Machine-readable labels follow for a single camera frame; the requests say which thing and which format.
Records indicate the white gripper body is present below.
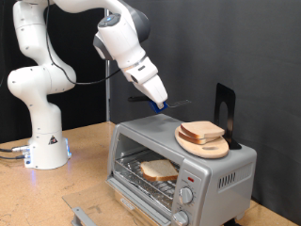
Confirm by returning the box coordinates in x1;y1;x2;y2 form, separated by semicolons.
136;73;169;106

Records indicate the metal spatula with blue block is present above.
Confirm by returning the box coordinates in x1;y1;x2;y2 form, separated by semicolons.
127;95;193;114

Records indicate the white bread slice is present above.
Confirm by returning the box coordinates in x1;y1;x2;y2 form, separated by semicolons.
139;158;180;183

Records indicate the glass oven door with handle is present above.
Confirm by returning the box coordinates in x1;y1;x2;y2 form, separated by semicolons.
61;180;165;226

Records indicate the silver toaster oven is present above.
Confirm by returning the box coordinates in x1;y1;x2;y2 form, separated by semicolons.
106;113;258;226

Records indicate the silver knob at oven bottom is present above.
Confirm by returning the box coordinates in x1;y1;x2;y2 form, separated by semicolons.
171;210;190;226

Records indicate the bread slice with brown crust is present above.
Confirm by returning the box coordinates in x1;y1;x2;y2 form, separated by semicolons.
180;121;226;140
177;129;222;146

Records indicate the vertical metal pole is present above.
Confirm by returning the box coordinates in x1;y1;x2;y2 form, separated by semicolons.
103;8;112;122

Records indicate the oval wooden cutting board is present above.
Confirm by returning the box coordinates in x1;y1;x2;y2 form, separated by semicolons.
174;125;230;159

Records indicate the black fabric backdrop curtain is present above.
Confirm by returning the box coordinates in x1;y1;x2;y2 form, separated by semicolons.
0;0;108;144

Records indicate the black metal bookend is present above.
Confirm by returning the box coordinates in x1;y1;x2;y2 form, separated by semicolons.
214;82;243;151

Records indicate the silver knob below red light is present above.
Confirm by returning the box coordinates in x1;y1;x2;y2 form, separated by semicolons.
178;186;194;205

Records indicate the grey fabric backdrop curtain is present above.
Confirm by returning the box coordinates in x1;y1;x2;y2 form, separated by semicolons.
110;0;301;226

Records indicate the metal wire oven rack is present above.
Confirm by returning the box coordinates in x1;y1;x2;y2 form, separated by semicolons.
114;148;181;212

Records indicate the black camera cable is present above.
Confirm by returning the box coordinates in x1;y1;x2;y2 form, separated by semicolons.
44;0;122;86

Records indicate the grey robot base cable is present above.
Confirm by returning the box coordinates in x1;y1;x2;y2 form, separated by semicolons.
0;153;26;161
0;145;31;154

